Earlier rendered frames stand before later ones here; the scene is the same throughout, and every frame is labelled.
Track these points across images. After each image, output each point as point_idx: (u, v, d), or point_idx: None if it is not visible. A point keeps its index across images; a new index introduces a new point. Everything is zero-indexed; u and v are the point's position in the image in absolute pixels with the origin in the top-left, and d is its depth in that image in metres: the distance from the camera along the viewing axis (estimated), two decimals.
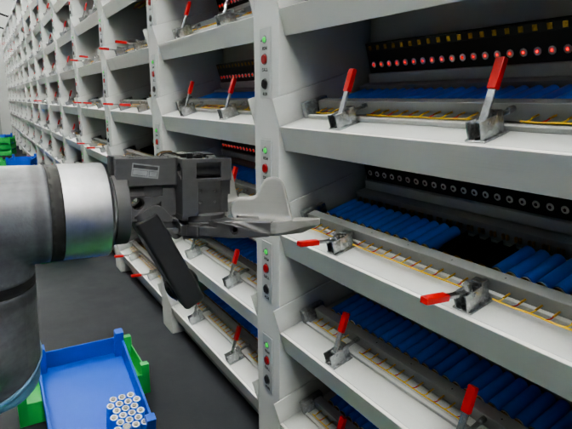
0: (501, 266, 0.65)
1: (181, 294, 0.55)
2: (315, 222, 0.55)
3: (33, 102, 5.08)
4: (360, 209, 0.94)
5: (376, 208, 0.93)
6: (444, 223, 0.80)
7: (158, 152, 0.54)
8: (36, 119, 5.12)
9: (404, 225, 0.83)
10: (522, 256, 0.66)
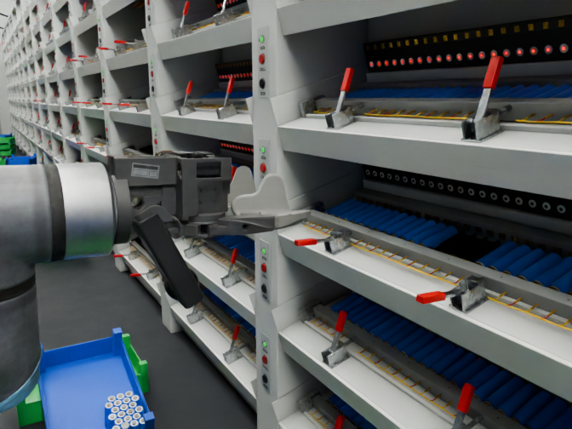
0: (497, 265, 0.65)
1: (181, 294, 0.55)
2: (306, 214, 0.59)
3: (33, 102, 5.08)
4: (357, 208, 0.94)
5: (374, 207, 0.93)
6: (442, 222, 0.80)
7: (158, 152, 0.54)
8: (36, 119, 5.12)
9: (402, 224, 0.83)
10: (518, 255, 0.66)
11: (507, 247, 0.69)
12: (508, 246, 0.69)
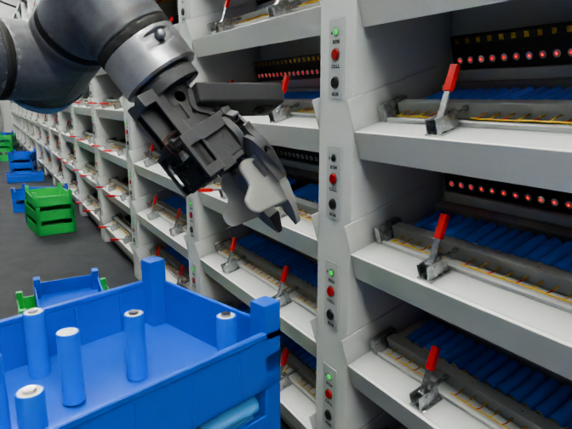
0: (301, 196, 1.12)
1: None
2: (280, 226, 0.63)
3: None
4: None
5: None
6: (289, 176, 1.27)
7: (166, 138, 0.54)
8: (35, 117, 5.59)
9: None
10: (316, 191, 1.13)
11: (313, 186, 1.16)
12: (314, 186, 1.16)
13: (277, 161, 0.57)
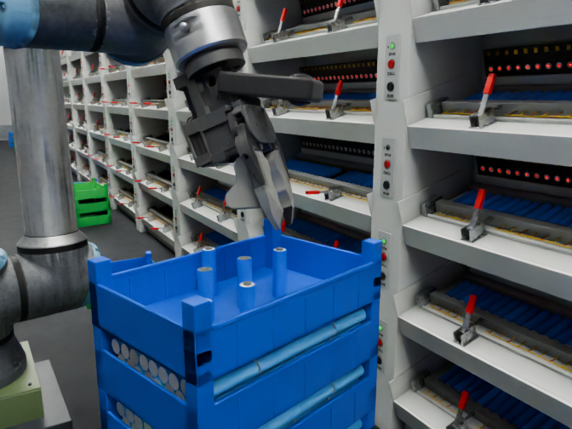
0: (350, 181, 1.33)
1: None
2: (288, 220, 0.63)
3: None
4: (295, 163, 1.62)
5: (304, 162, 1.61)
6: (334, 166, 1.47)
7: (186, 120, 0.63)
8: None
9: (315, 168, 1.51)
10: (362, 177, 1.34)
11: (359, 174, 1.36)
12: (359, 174, 1.36)
13: (255, 170, 0.57)
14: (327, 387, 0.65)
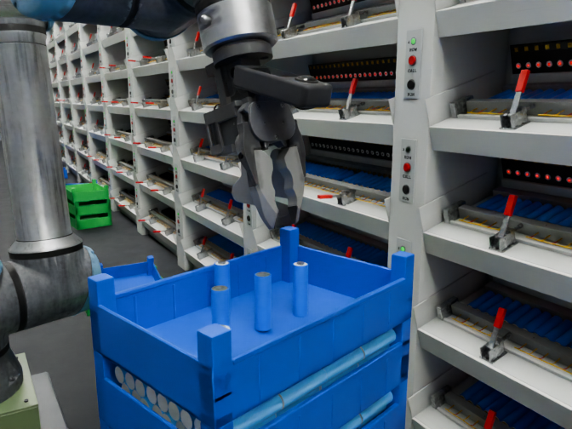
0: (363, 185, 1.26)
1: None
2: (294, 220, 0.63)
3: None
4: None
5: (313, 164, 1.54)
6: (346, 168, 1.41)
7: (214, 107, 0.65)
8: (55, 117, 5.73)
9: (325, 171, 1.44)
10: (376, 180, 1.27)
11: (373, 177, 1.30)
12: (373, 176, 1.30)
13: (248, 170, 0.58)
14: (354, 418, 0.58)
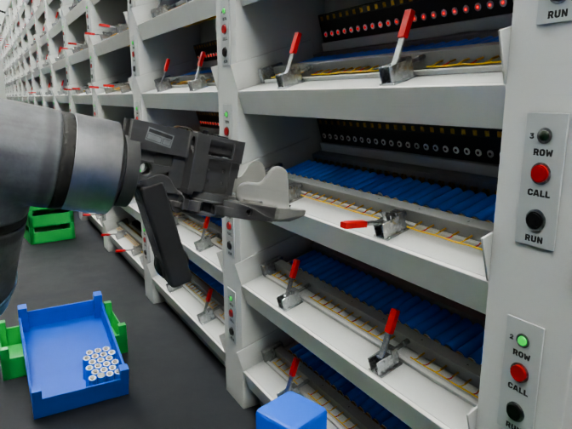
0: (420, 202, 0.73)
1: (170, 271, 0.54)
2: (300, 213, 0.61)
3: (29, 95, 5.16)
4: (312, 167, 1.02)
5: (327, 165, 1.01)
6: (381, 173, 0.87)
7: (174, 126, 0.54)
8: None
9: (347, 176, 0.91)
10: (439, 194, 0.74)
11: (431, 188, 0.76)
12: (432, 187, 0.76)
13: None
14: None
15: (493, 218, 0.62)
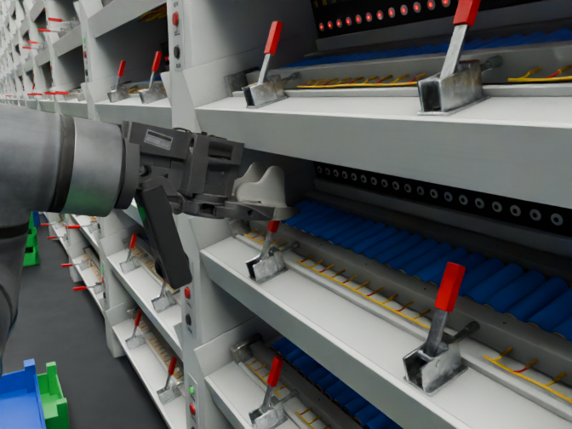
0: (495, 304, 0.42)
1: (171, 272, 0.54)
2: (294, 211, 0.62)
3: (9, 98, 4.85)
4: (311, 213, 0.71)
5: (332, 211, 0.70)
6: (417, 233, 0.57)
7: (173, 128, 0.54)
8: None
9: (363, 235, 0.61)
10: (526, 288, 0.44)
11: (510, 273, 0.46)
12: (511, 271, 0.46)
13: None
14: None
15: None
